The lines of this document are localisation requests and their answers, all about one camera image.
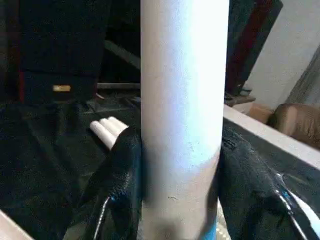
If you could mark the black plastic mat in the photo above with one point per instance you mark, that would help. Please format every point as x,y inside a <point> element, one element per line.
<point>50,162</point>

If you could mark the brown cardboard box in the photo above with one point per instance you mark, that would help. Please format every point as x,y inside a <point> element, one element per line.
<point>260,112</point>

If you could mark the black speaker with gold label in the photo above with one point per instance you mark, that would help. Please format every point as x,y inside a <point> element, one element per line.
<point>57,50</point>

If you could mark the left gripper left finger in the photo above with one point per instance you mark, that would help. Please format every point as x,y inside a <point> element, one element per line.
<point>120,187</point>

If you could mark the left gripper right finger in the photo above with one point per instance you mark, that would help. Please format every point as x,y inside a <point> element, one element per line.
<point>245,195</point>

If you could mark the black speaker cabinet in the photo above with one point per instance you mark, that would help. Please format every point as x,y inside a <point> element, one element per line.
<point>252,50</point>

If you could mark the brown sofa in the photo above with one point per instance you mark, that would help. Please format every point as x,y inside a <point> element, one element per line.
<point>297,120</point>

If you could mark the white flat board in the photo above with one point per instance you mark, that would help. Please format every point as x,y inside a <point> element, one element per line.
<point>275,135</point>

